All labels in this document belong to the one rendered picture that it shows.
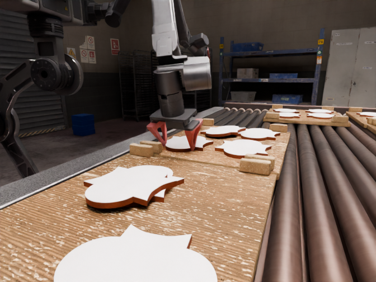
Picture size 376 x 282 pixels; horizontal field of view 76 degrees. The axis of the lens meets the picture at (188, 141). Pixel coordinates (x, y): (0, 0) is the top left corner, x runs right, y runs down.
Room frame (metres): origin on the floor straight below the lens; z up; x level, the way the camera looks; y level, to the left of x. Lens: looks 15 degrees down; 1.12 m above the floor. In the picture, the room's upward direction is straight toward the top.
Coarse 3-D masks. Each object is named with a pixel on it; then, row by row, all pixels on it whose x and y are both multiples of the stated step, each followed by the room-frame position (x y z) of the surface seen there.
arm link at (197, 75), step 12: (168, 36) 0.59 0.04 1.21; (168, 48) 0.57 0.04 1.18; (168, 60) 0.57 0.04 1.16; (180, 60) 0.57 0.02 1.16; (192, 60) 0.57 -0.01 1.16; (204, 60) 0.56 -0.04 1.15; (180, 72) 0.61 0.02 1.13; (192, 72) 0.54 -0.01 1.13; (204, 72) 0.53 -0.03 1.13; (192, 84) 0.54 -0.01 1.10; (204, 84) 0.54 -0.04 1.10
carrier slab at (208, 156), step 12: (180, 132) 0.81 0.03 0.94; (288, 132) 0.81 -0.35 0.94; (216, 144) 0.66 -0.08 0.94; (264, 144) 0.66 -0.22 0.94; (276, 144) 0.66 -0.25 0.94; (156, 156) 0.57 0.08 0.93; (168, 156) 0.55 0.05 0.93; (180, 156) 0.55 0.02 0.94; (192, 156) 0.55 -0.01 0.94; (204, 156) 0.55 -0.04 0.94; (216, 156) 0.55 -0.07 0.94; (276, 156) 0.55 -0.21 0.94; (276, 168) 0.47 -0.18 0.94
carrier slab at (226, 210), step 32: (128, 160) 0.52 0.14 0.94; (160, 160) 0.52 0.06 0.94; (64, 192) 0.36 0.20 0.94; (192, 192) 0.36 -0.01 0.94; (224, 192) 0.36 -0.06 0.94; (256, 192) 0.36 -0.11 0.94; (0, 224) 0.27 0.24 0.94; (32, 224) 0.27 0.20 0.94; (64, 224) 0.27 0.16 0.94; (96, 224) 0.27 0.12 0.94; (128, 224) 0.27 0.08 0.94; (160, 224) 0.27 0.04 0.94; (192, 224) 0.27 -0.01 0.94; (224, 224) 0.27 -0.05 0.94; (256, 224) 0.27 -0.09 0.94; (0, 256) 0.22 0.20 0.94; (32, 256) 0.22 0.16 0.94; (64, 256) 0.22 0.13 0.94; (224, 256) 0.22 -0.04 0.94; (256, 256) 0.22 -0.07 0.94
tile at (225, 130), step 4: (212, 128) 0.83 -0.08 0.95; (216, 128) 0.82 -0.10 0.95; (220, 128) 0.81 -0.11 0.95; (224, 128) 0.81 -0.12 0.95; (228, 128) 0.80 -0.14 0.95; (232, 128) 0.79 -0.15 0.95; (236, 128) 0.79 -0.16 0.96; (240, 128) 0.78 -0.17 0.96; (244, 128) 0.78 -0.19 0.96; (200, 132) 0.79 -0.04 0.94; (204, 132) 0.78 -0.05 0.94; (208, 132) 0.76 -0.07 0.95; (212, 132) 0.75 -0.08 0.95; (216, 132) 0.74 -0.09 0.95; (220, 132) 0.74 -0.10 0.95; (224, 132) 0.73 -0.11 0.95; (228, 132) 0.73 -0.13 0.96; (232, 132) 0.73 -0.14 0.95; (236, 132) 0.72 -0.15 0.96; (208, 136) 0.74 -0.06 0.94; (212, 136) 0.72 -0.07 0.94; (216, 136) 0.72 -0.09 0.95; (220, 136) 0.72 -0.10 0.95; (224, 136) 0.72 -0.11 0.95
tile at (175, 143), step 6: (174, 138) 0.69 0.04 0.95; (180, 138) 0.69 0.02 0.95; (186, 138) 0.69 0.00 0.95; (198, 138) 0.69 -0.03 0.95; (204, 138) 0.69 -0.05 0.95; (168, 144) 0.62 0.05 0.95; (174, 144) 0.62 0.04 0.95; (180, 144) 0.62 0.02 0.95; (186, 144) 0.62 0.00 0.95; (198, 144) 0.62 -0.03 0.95; (204, 144) 0.63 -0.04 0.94; (210, 144) 0.65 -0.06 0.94; (168, 150) 0.60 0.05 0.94; (174, 150) 0.59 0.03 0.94; (180, 150) 0.58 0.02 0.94; (186, 150) 0.59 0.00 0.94; (198, 150) 0.60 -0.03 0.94
